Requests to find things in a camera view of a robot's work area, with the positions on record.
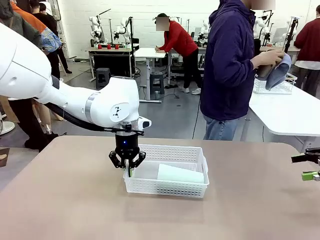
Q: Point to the person's right hand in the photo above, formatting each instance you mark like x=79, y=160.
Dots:
x=268, y=58

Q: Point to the brown wooden box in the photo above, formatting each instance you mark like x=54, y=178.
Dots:
x=4, y=157

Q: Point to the long grey background table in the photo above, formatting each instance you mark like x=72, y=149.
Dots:
x=292, y=48

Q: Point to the grey computer monitor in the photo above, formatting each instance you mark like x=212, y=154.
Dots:
x=278, y=35

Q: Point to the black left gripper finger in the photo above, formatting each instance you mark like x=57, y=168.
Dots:
x=116, y=161
x=136, y=161

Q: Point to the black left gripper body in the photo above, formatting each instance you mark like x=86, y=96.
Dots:
x=127, y=145

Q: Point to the grey background work table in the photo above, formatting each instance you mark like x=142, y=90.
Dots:
x=175, y=57

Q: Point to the person in orange patterned clothes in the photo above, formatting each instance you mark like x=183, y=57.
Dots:
x=51, y=41

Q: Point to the blue-grey cloth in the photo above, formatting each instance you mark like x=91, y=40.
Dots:
x=278, y=72

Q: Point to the black tripod stand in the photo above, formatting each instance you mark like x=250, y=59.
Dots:
x=291, y=35

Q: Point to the person in green jacket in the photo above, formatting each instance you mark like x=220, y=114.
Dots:
x=15, y=20

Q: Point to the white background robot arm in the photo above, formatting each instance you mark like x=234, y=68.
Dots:
x=96, y=30
x=203, y=32
x=123, y=30
x=262, y=27

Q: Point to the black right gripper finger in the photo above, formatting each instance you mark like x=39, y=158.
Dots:
x=310, y=157
x=308, y=176

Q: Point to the person in red hoodie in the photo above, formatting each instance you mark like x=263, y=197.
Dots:
x=182, y=40

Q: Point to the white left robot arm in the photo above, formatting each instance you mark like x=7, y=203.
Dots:
x=62, y=100

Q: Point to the person in dark red sweater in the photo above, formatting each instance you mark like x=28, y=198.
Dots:
x=308, y=37

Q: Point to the person in purple jacket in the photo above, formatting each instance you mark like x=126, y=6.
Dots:
x=225, y=62

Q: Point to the white perforated plastic basket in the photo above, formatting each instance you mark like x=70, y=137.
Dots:
x=165, y=190

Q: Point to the person's right forearm purple sleeve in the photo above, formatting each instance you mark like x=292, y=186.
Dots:
x=246, y=67

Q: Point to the person in black clothes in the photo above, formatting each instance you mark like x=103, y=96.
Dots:
x=50, y=22

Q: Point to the white round stand base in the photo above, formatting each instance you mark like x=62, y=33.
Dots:
x=6, y=128

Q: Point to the grey plastic step stool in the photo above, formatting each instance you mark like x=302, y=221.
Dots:
x=157, y=83
x=103, y=75

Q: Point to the small red cup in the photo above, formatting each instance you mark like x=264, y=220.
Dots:
x=100, y=46
x=117, y=46
x=109, y=46

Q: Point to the brown cup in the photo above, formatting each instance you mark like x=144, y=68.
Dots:
x=265, y=72

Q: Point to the table with black panel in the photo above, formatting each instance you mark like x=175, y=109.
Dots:
x=112, y=62

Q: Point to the white height-adjustable table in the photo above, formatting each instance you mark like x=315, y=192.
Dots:
x=147, y=53

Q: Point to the mint green cup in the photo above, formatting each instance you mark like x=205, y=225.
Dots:
x=180, y=175

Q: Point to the white side table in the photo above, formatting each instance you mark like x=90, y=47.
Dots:
x=280, y=112

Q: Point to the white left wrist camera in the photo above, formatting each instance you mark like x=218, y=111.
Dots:
x=145, y=123

